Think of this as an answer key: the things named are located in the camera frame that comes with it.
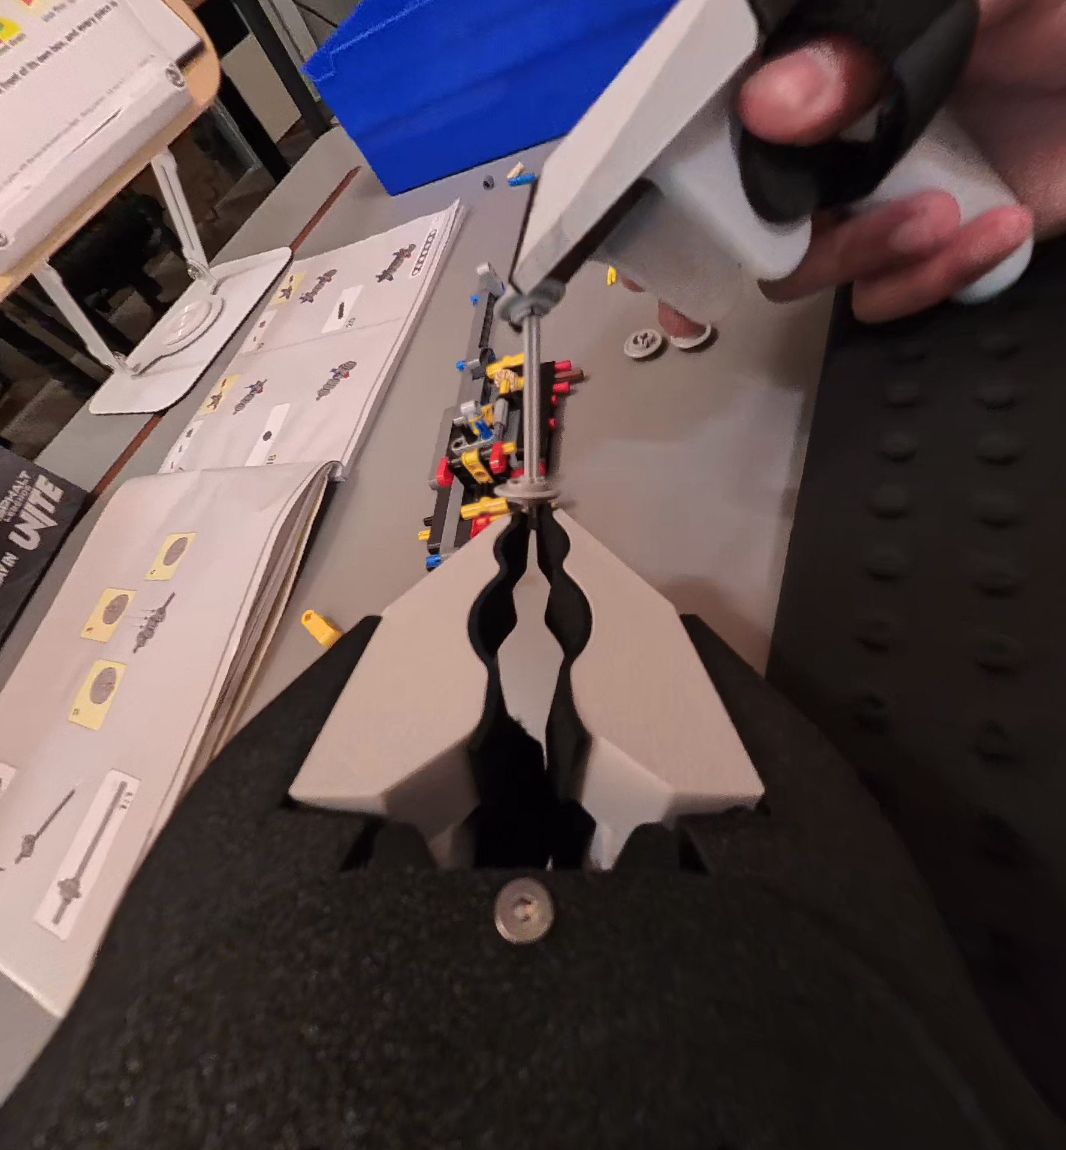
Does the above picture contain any yellow car lego box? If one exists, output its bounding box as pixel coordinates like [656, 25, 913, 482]
[0, 421, 94, 720]

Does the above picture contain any grey lego axle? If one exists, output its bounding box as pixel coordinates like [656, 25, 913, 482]
[520, 300, 548, 517]

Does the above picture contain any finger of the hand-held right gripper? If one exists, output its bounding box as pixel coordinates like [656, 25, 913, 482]
[509, 0, 760, 293]

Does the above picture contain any lego instruction booklet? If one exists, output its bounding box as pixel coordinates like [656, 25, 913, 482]
[0, 197, 467, 1015]

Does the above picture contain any printed instruction sheet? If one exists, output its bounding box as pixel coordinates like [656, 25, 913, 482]
[0, 0, 179, 221]

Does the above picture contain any person's right hand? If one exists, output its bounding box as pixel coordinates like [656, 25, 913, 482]
[735, 0, 1066, 324]

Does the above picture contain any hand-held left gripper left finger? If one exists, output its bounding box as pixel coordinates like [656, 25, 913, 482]
[289, 515, 529, 865]

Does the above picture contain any blue plastic bin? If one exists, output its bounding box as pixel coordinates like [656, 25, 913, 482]
[302, 0, 683, 196]

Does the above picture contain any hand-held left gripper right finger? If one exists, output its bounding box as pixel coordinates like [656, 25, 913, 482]
[538, 509, 766, 867]

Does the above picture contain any partly built lego chassis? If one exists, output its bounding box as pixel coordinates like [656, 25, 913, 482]
[419, 260, 588, 573]

